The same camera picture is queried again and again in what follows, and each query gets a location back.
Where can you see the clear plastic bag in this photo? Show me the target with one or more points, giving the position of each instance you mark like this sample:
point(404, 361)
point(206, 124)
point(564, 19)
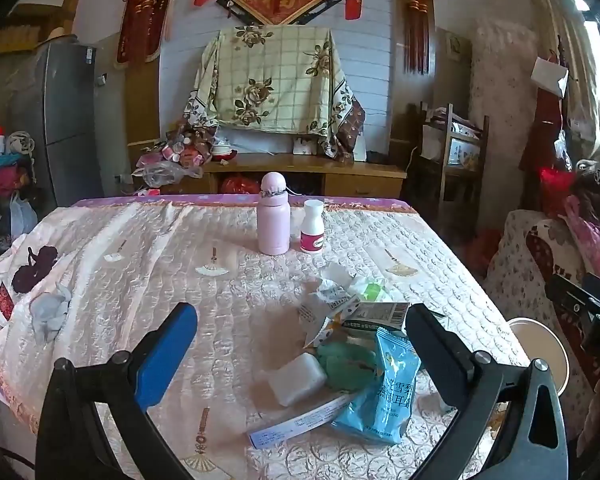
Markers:
point(165, 174)

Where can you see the grey refrigerator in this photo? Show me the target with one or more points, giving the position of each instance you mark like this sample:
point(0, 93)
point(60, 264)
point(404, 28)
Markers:
point(60, 125)

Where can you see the red hanging garment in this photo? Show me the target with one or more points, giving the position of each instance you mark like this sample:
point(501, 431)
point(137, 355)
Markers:
point(542, 135)

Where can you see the wooden cabinet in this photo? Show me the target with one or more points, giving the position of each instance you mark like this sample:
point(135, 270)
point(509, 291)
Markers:
point(370, 180)

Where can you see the blue snack packet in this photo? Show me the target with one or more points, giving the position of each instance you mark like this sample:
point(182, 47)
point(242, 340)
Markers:
point(385, 400)

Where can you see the white hanging paper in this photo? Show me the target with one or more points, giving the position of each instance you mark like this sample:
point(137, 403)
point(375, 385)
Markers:
point(549, 76)

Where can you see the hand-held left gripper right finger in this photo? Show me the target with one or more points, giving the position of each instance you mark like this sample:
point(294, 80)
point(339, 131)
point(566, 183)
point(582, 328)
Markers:
point(430, 355)

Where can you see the floral checked cloth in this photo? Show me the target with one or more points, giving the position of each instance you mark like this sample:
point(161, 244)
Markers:
point(270, 90)

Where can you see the white plastic bucket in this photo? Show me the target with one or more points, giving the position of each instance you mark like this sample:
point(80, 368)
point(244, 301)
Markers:
point(540, 345)

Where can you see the colourful clutter pile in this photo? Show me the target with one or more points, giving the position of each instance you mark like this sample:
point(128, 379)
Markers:
point(5, 170)

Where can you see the patterned curtain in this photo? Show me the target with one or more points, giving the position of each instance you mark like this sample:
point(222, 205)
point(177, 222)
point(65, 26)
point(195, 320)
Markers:
point(575, 60)

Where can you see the red floor bag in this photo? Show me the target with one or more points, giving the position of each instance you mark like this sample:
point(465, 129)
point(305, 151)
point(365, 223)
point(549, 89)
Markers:
point(482, 246)

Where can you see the pink thermos bottle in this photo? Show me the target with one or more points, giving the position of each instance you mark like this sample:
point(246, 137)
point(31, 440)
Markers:
point(273, 225)

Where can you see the grey cloth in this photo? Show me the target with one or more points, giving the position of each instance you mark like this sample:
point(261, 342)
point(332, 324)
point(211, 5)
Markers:
point(50, 312)

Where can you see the wooden rack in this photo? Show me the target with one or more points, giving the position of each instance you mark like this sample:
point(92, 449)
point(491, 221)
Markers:
point(455, 160)

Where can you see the white and green barcode box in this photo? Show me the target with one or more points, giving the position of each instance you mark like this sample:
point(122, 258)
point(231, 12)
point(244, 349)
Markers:
point(377, 315)

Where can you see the white bowl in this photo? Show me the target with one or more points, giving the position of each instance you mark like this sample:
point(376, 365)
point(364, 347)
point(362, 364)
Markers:
point(222, 151)

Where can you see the red knot wall ornament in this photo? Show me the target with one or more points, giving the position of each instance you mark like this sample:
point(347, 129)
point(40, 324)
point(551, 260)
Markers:
point(142, 20)
point(416, 15)

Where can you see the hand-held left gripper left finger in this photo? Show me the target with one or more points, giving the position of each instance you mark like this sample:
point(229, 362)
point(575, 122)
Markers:
point(165, 355)

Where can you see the white bottle with pink label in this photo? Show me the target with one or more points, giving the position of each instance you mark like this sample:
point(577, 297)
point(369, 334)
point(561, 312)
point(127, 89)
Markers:
point(312, 237)

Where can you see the green cloth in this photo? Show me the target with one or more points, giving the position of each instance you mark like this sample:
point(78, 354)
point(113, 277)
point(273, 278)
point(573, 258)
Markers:
point(345, 366)

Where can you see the green and white packet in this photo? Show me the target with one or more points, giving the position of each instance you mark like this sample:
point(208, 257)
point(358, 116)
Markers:
point(372, 291)

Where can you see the white plastic bag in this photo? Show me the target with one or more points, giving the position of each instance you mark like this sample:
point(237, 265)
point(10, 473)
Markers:
point(22, 217)

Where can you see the floral covered sofa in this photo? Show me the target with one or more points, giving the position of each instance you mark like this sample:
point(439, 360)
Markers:
point(525, 270)

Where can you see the orange and white wrapper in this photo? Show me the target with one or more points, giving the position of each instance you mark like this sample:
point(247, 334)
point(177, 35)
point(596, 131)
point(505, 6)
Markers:
point(325, 330)

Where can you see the crumpled white paper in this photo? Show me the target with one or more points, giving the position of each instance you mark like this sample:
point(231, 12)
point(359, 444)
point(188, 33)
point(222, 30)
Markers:
point(332, 285)

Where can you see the long white box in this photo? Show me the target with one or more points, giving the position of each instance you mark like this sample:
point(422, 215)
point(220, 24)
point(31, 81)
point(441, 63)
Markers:
point(290, 425)

